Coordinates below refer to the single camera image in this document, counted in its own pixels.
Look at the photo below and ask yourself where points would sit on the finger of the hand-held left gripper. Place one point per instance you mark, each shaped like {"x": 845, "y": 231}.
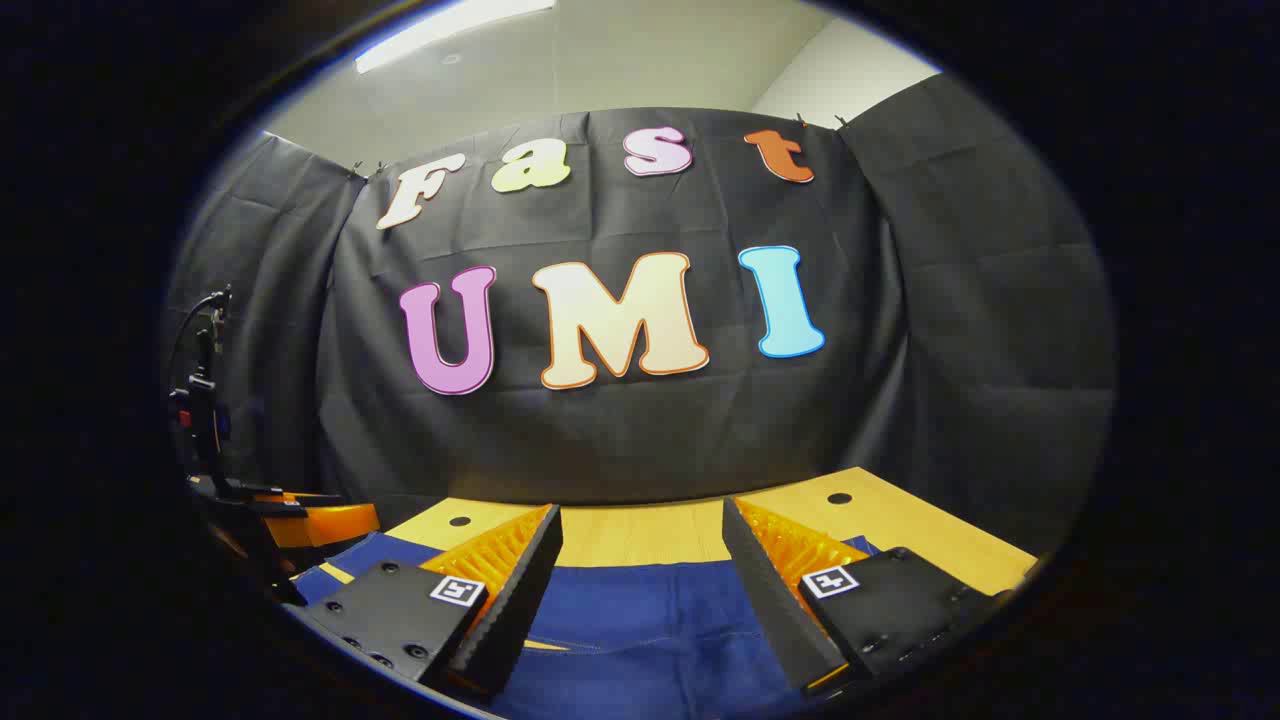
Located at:
{"x": 300, "y": 497}
{"x": 330, "y": 525}

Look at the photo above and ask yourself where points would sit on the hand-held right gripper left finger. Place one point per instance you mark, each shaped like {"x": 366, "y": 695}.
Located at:
{"x": 520, "y": 600}

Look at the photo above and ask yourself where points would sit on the blue denim jeans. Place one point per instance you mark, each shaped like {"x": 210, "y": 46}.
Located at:
{"x": 640, "y": 620}

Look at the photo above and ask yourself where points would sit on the black backdrop cloth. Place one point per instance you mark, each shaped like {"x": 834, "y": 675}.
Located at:
{"x": 620, "y": 440}

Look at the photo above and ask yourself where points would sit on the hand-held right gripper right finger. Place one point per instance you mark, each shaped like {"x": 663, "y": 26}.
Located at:
{"x": 775, "y": 610}

